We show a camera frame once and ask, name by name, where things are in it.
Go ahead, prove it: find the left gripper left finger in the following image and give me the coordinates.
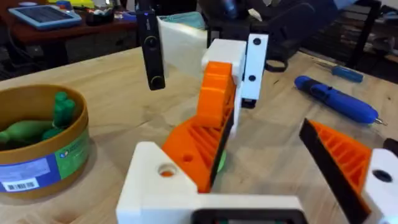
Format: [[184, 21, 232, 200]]
[[116, 141, 200, 224]]

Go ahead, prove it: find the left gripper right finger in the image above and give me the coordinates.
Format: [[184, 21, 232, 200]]
[[298, 118, 398, 224]]

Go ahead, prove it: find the orange ribbed wedge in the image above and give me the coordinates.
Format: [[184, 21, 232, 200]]
[[161, 110, 236, 194]]

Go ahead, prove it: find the blue electric screwdriver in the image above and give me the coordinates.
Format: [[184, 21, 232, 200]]
[[294, 75, 388, 127]]

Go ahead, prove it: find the teal cloth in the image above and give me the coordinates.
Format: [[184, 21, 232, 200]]
[[160, 11, 206, 30]]

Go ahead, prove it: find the green disc with holes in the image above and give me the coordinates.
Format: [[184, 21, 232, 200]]
[[217, 151, 228, 172]]

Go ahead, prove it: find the brown tub with green toys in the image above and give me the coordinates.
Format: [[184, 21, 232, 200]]
[[0, 83, 91, 200]]

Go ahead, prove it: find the black shelf rack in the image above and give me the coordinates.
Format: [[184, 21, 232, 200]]
[[310, 0, 398, 68]]

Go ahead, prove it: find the brown wooden desk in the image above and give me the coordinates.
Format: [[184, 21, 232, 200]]
[[0, 9, 140, 65]]

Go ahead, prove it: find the tablet with blue case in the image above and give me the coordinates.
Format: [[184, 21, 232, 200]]
[[8, 4, 83, 31]]

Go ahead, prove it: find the black strap loop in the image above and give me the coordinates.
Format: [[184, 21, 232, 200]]
[[265, 58, 289, 73]]

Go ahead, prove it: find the small blue-handled screwdriver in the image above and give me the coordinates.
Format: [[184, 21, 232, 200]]
[[313, 61, 364, 83]]

